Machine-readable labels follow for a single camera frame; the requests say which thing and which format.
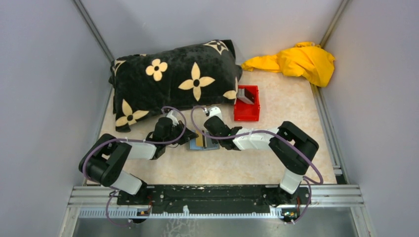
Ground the red plastic bin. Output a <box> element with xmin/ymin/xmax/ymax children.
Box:
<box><xmin>233</xmin><ymin>85</ymin><xmax>260</xmax><ymax>122</ymax></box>

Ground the stack of credit cards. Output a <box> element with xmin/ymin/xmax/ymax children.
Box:
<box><xmin>237</xmin><ymin>88</ymin><xmax>255</xmax><ymax>105</ymax></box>

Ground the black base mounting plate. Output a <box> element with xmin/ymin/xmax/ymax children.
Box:
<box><xmin>117</xmin><ymin>185</ymin><xmax>309</xmax><ymax>214</ymax></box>

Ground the yellow cloth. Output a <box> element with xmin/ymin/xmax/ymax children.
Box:
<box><xmin>241</xmin><ymin>41</ymin><xmax>335</xmax><ymax>87</ymax></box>

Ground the grey leather card holder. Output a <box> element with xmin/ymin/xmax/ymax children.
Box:
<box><xmin>187</xmin><ymin>130</ymin><xmax>220</xmax><ymax>151</ymax></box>

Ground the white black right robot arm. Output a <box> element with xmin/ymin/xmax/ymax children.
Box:
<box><xmin>204</xmin><ymin>116</ymin><xmax>319</xmax><ymax>203</ymax></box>

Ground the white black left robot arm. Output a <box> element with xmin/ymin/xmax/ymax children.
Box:
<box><xmin>79</xmin><ymin>117</ymin><xmax>198</xmax><ymax>204</ymax></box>

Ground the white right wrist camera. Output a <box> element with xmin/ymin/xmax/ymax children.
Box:
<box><xmin>206</xmin><ymin>106</ymin><xmax>223</xmax><ymax>120</ymax></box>

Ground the gold credit card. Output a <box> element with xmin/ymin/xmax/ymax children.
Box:
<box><xmin>195</xmin><ymin>132</ymin><xmax>207</xmax><ymax>148</ymax></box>

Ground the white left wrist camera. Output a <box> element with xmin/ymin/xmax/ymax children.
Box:
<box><xmin>166</xmin><ymin>110</ymin><xmax>179</xmax><ymax>126</ymax></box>

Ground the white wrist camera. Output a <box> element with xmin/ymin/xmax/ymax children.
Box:
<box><xmin>166</xmin><ymin>110</ymin><xmax>179</xmax><ymax>126</ymax></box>
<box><xmin>206</xmin><ymin>106</ymin><xmax>223</xmax><ymax>120</ymax></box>

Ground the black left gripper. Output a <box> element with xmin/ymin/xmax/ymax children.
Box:
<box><xmin>164</xmin><ymin>119</ymin><xmax>198</xmax><ymax>146</ymax></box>

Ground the black floral pillow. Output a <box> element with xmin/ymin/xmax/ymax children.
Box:
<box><xmin>109</xmin><ymin>39</ymin><xmax>243</xmax><ymax>132</ymax></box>

